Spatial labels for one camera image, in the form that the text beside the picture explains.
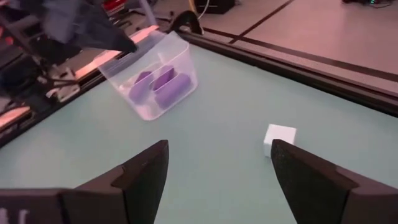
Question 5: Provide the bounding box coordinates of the computer with green lights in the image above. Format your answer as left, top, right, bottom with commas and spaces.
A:
341, 0, 394, 7

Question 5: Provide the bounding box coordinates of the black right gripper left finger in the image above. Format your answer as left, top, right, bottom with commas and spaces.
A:
60, 139, 170, 224

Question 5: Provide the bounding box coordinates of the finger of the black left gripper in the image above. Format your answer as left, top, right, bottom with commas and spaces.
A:
73, 1, 137, 54

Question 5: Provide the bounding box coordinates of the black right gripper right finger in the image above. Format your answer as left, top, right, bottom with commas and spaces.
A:
271, 139, 398, 224

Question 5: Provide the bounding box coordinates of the black table edge rail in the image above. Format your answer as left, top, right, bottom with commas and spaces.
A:
0, 29, 398, 149

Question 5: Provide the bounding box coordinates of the clear plastic bin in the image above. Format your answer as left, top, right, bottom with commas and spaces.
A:
98, 30, 199, 121

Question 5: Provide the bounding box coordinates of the black equipment case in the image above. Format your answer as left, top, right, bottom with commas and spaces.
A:
194, 0, 236, 15

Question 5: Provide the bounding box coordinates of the purple rectangular foam block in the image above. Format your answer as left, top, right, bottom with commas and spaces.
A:
152, 65, 176, 91
155, 73, 192, 110

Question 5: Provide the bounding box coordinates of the black table clamp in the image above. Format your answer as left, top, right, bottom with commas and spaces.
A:
169, 10, 205, 35

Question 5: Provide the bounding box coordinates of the white foam cube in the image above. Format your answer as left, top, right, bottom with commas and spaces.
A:
263, 123, 297, 158

